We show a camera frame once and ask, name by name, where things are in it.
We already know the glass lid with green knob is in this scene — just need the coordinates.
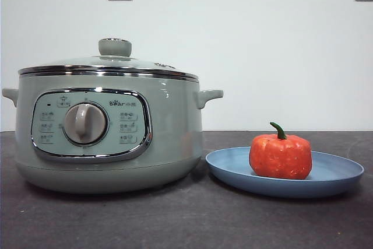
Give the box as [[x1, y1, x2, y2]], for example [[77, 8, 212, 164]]
[[17, 37, 195, 76]]

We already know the orange toy pumpkin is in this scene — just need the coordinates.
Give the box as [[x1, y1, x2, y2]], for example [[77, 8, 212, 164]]
[[248, 121, 313, 180]]

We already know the pale green electric steamer pot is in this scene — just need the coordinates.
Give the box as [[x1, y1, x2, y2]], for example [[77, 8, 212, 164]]
[[1, 65, 224, 194]]

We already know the blue round plate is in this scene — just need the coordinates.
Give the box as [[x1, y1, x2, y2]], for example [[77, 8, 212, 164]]
[[205, 146, 365, 199]]

